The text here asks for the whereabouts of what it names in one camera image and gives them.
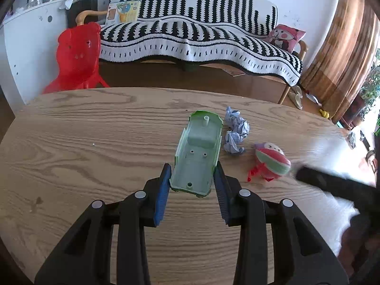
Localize black box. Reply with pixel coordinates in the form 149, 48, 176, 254
67, 0, 98, 29

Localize black white striped sofa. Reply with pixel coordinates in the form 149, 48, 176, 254
98, 0, 303, 85

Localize red plastic child chair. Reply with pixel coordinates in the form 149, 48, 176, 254
42, 21, 110, 95

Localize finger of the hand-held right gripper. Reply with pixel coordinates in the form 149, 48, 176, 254
295, 166, 371, 207

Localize black-white striped sofa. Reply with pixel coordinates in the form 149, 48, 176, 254
76, 9, 309, 105

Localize green plastic toy shell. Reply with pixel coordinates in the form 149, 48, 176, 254
169, 110, 224, 199

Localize brown patterned curtain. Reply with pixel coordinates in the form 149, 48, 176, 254
300, 0, 380, 124

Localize crumpled blue white paper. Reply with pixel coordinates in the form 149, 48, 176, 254
224, 106, 250, 138
223, 130, 246, 155

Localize white cabinet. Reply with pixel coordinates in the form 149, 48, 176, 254
0, 0, 78, 107

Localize green plants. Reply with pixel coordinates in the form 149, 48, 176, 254
361, 50, 380, 107

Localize pink cartoon pillow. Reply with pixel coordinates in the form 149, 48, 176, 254
261, 24, 306, 53

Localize striped red-green plush toy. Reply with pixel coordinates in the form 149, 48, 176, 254
247, 142, 292, 183

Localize pair of slippers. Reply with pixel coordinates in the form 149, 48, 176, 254
294, 85, 304, 110

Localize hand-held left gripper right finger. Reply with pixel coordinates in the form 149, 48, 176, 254
213, 162, 349, 285

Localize colourful picture book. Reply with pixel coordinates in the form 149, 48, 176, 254
104, 0, 141, 26

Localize round wooden table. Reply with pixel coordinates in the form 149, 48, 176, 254
0, 87, 366, 285

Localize white paper sheets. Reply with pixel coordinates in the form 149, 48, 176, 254
306, 93, 323, 106

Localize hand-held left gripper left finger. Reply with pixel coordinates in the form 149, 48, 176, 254
34, 163, 172, 285

